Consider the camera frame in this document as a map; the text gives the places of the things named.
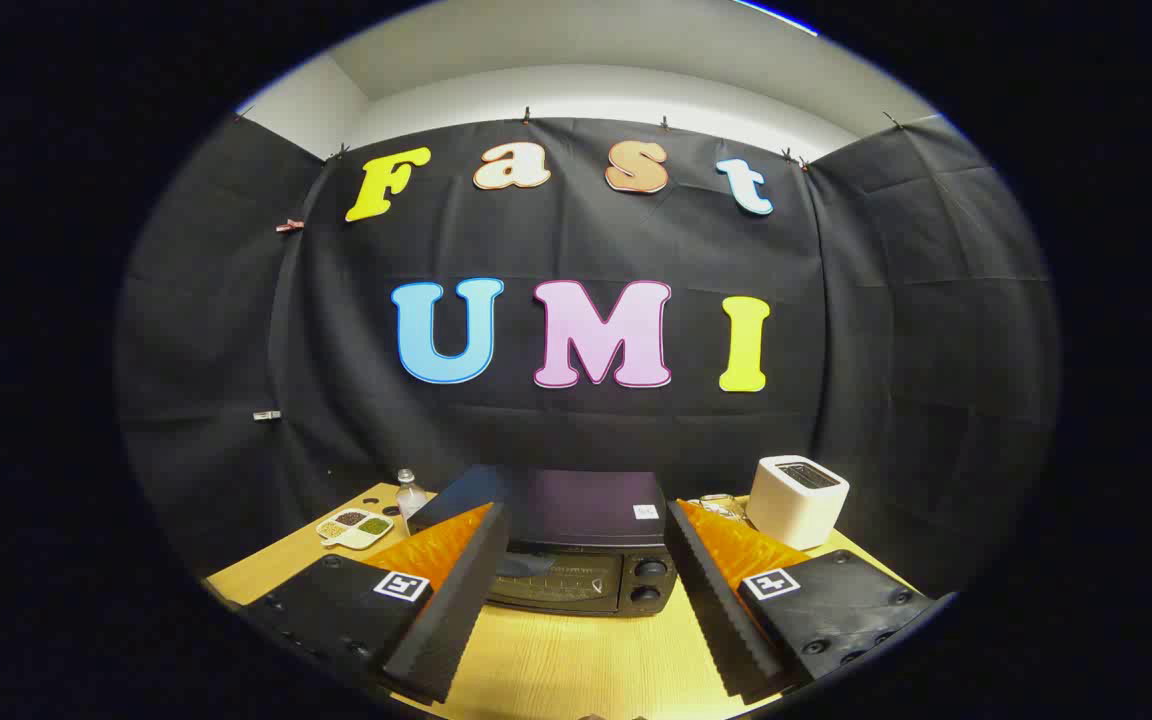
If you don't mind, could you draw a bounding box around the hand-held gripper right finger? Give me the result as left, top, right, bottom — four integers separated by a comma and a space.
664, 498, 937, 704

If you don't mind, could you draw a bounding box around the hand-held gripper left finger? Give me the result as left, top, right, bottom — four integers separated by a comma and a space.
241, 502, 512, 704

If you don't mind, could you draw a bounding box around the black toaster oven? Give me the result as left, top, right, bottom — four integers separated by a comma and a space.
406, 463, 679, 616

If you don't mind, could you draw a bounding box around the white toaster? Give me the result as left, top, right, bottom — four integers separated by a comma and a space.
746, 455, 850, 551

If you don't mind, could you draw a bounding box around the small clear bottle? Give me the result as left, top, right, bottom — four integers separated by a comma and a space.
396, 468, 429, 521

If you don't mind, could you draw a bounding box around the white divided spice dish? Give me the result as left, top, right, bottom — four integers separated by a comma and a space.
316, 510, 395, 551

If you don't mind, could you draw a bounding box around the black backdrop cloth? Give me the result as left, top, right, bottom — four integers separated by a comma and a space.
116, 115, 1062, 601

